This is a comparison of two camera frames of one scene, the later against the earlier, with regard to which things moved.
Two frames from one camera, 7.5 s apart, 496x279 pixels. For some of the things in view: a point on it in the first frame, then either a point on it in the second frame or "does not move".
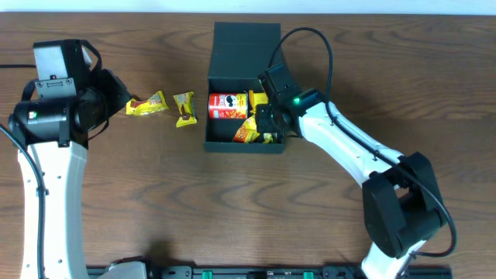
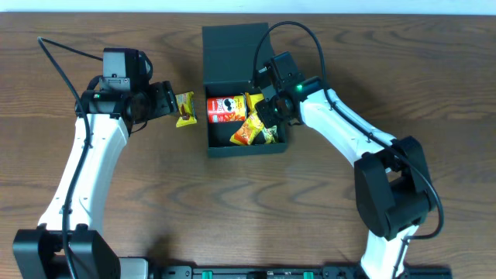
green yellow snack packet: (269, 138) does not move
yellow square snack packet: (256, 98) does not move
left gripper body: (102, 98) → (160, 102)
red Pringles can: (228, 105) does not move
